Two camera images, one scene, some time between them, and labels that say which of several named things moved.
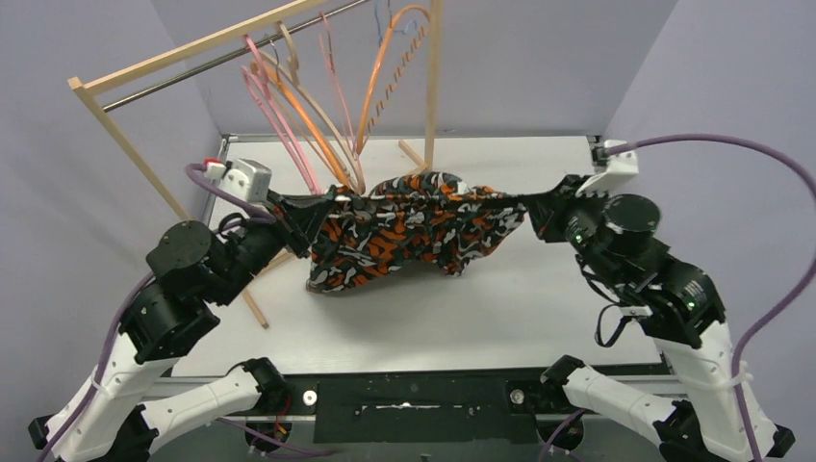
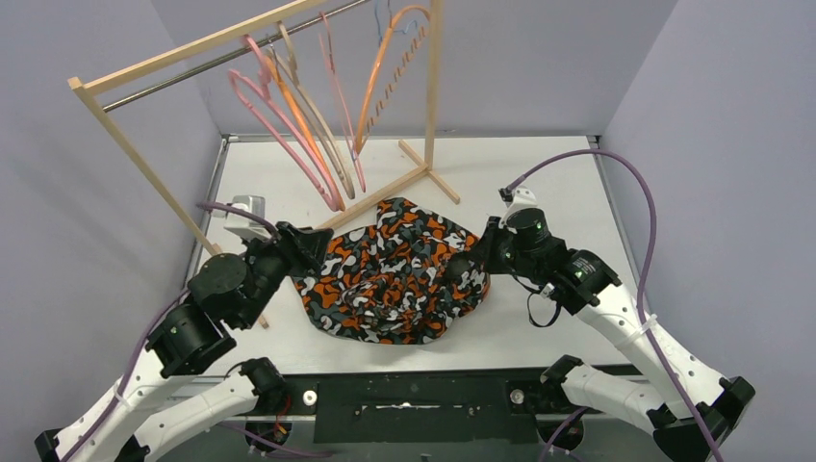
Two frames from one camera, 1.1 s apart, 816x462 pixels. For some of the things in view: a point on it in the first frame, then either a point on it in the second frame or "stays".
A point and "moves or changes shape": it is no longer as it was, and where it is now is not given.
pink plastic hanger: x=264 y=85 moves or changes shape
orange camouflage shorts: x=406 y=223 -> x=390 y=281
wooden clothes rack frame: x=85 y=86 stays
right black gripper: x=545 y=208 -> x=484 y=253
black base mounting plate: x=424 y=407 stays
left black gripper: x=292 y=218 -> x=297 y=241
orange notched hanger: x=413 y=47 stays
